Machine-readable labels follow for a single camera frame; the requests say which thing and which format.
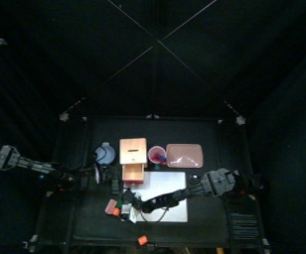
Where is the orange toy carrot green top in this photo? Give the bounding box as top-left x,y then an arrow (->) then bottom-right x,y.
111,195 -> 125,217

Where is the red striped sushi toy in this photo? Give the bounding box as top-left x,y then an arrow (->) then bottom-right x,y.
103,198 -> 118,215

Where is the white cutting board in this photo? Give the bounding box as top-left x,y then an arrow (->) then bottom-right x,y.
119,171 -> 189,223

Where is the wooden box with slot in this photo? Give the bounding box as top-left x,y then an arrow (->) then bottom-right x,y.
118,137 -> 149,166

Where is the red plastic cup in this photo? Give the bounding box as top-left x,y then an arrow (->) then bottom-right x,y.
146,145 -> 167,166

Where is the pink rectangular tray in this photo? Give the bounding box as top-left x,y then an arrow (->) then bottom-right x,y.
165,143 -> 205,169

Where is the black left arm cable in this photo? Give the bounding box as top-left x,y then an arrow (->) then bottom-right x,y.
91,145 -> 113,170

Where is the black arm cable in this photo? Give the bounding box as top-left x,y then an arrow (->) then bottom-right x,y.
138,206 -> 170,223
91,145 -> 113,170

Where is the blue two-handled bowl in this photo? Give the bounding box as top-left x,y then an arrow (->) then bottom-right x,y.
92,142 -> 117,166

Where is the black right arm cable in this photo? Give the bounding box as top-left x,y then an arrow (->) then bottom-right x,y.
138,206 -> 170,223

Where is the red utensil with loop handle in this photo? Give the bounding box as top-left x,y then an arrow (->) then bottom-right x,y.
151,152 -> 166,166

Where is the thin white bracing cord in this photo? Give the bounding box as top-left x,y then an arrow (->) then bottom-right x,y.
104,0 -> 245,122
63,0 -> 218,116

